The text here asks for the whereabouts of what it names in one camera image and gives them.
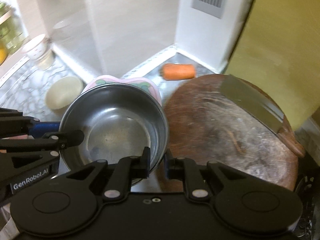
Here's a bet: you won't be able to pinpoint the pink steel-lined bowl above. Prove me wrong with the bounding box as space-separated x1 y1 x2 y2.
59 83 169 173

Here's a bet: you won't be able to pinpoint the round wooden cutting board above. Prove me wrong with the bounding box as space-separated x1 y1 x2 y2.
164 74 305 190

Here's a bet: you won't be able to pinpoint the yellow-green cutting board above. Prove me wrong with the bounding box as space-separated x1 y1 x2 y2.
226 0 319 129

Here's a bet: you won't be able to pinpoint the cream bowl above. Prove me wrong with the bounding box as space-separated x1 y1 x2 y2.
45 76 84 110

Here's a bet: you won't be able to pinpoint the steel cleaver knife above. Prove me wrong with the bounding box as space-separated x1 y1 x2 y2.
220 75 284 134

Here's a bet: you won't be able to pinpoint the yellow-green bottle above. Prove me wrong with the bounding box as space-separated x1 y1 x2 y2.
0 2 25 64

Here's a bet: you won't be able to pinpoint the orange carrot piece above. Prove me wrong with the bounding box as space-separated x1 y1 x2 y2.
160 63 196 81

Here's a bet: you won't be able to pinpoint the white floral cup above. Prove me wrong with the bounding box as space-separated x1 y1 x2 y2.
22 34 48 60

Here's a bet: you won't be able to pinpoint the white vented appliance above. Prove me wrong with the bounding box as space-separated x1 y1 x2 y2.
175 0 253 73

